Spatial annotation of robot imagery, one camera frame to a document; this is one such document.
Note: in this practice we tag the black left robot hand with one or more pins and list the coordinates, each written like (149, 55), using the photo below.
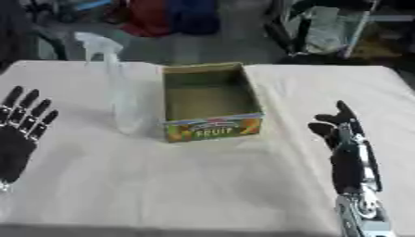
(15, 140)

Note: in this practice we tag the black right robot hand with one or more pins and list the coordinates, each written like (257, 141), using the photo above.
(346, 160)

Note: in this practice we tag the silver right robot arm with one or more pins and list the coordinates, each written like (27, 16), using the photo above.
(363, 216)

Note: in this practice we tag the clear plastic spray bottle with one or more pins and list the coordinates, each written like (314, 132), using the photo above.
(120, 92)

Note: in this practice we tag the cardboard box with green inside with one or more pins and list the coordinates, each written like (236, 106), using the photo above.
(211, 103)

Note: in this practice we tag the black chair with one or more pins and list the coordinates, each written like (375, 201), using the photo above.
(27, 27)

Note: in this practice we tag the red bag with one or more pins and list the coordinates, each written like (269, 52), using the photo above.
(145, 17)

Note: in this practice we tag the blue bag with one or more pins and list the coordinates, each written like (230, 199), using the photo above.
(194, 17)

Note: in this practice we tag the black frame with white bag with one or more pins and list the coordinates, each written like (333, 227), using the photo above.
(324, 29)

